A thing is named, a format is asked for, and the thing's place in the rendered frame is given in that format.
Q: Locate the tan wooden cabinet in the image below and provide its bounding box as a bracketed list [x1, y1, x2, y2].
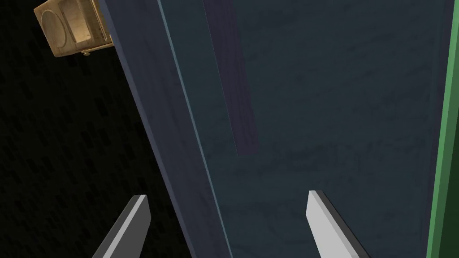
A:
[33, 0, 114, 58]

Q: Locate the dark blue door leaf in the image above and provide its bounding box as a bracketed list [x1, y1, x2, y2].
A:
[98, 0, 455, 258]

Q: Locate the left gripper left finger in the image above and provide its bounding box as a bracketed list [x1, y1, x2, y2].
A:
[92, 194, 152, 258]

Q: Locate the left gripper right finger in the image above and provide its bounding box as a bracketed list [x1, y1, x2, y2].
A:
[305, 190, 372, 258]

